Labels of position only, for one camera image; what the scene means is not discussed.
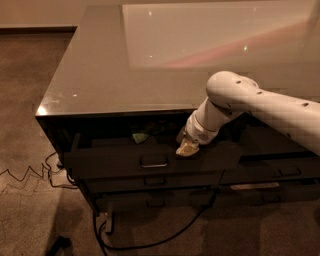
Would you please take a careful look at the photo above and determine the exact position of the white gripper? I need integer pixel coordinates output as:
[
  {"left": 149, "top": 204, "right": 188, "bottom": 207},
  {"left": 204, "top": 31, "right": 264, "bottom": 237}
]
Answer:
[{"left": 176, "top": 113, "right": 221, "bottom": 157}]

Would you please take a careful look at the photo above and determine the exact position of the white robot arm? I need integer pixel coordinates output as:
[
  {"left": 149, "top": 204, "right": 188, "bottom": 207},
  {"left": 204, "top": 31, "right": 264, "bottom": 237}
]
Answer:
[{"left": 176, "top": 71, "right": 320, "bottom": 157}]

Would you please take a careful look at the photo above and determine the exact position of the dark cabinet with glossy top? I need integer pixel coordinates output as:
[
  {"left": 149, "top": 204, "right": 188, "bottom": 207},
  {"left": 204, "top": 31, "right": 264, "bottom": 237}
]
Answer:
[{"left": 36, "top": 0, "right": 319, "bottom": 213}]

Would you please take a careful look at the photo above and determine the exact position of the green snack bag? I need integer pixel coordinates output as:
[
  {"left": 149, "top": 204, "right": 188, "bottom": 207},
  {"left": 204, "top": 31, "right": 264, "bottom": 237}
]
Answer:
[{"left": 132, "top": 132, "right": 150, "bottom": 144}]

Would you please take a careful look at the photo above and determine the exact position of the white power strip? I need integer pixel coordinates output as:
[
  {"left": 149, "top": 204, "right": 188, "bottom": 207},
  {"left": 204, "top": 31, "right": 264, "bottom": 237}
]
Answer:
[{"left": 105, "top": 212, "right": 114, "bottom": 235}]

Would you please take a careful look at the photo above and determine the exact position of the thin black zigzag wire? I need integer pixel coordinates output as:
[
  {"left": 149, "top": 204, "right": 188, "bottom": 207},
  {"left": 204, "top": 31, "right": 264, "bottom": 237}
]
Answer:
[{"left": 0, "top": 151, "right": 79, "bottom": 190}]

